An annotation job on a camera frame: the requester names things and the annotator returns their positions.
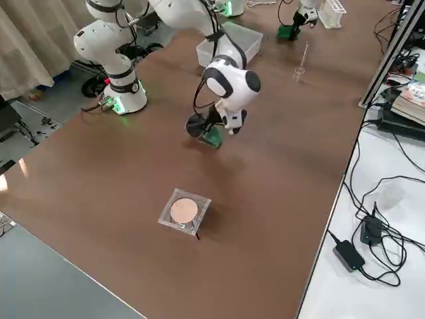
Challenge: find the green wiping cloth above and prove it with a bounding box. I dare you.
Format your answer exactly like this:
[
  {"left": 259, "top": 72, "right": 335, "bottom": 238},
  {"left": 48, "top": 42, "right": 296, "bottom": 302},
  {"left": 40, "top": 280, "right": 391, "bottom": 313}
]
[
  {"left": 199, "top": 128, "right": 222, "bottom": 149},
  {"left": 277, "top": 25, "right": 301, "bottom": 41}
]

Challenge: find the white test tube rack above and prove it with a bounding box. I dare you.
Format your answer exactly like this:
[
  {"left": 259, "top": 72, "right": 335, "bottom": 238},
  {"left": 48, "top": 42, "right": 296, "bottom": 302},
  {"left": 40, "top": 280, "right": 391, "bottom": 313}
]
[{"left": 315, "top": 0, "right": 347, "bottom": 30}]

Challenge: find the clear plastic storage box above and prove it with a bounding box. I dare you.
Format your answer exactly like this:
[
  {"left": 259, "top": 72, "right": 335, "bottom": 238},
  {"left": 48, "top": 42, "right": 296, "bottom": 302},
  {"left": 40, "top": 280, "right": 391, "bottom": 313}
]
[{"left": 195, "top": 21, "right": 264, "bottom": 69}]

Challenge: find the flat black device box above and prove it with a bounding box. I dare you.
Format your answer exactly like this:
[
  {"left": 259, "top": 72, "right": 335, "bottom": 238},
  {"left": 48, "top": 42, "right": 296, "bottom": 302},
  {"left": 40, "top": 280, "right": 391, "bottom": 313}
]
[{"left": 377, "top": 111, "right": 425, "bottom": 137}]

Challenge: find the metal tripod stand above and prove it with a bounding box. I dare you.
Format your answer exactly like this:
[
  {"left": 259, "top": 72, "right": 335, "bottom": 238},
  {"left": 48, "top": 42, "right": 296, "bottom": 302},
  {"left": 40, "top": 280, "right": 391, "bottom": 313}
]
[{"left": 175, "top": 219, "right": 213, "bottom": 241}]

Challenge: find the stack of books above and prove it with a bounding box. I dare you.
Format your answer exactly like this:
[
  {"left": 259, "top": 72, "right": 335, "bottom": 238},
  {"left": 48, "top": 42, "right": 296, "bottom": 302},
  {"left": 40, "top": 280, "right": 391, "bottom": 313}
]
[{"left": 391, "top": 81, "right": 425, "bottom": 117}]

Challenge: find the black power adapter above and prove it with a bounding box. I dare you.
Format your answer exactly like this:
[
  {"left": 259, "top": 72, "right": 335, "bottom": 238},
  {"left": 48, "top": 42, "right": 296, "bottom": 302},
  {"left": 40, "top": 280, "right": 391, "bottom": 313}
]
[
  {"left": 360, "top": 214, "right": 385, "bottom": 247},
  {"left": 333, "top": 239, "right": 366, "bottom": 274}
]

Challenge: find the beige curtain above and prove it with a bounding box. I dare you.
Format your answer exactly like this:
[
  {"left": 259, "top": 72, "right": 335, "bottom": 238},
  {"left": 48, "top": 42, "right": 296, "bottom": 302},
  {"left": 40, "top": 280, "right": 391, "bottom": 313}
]
[{"left": 0, "top": 0, "right": 89, "bottom": 100}]

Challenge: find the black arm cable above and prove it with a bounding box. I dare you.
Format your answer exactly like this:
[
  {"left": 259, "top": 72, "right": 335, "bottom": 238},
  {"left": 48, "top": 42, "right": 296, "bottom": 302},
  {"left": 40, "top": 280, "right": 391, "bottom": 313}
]
[{"left": 192, "top": 0, "right": 248, "bottom": 127}]

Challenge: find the aluminium frame post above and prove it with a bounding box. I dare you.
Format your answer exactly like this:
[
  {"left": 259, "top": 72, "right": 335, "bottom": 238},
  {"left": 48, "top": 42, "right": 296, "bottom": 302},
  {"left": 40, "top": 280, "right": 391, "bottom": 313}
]
[{"left": 357, "top": 0, "right": 425, "bottom": 109}]

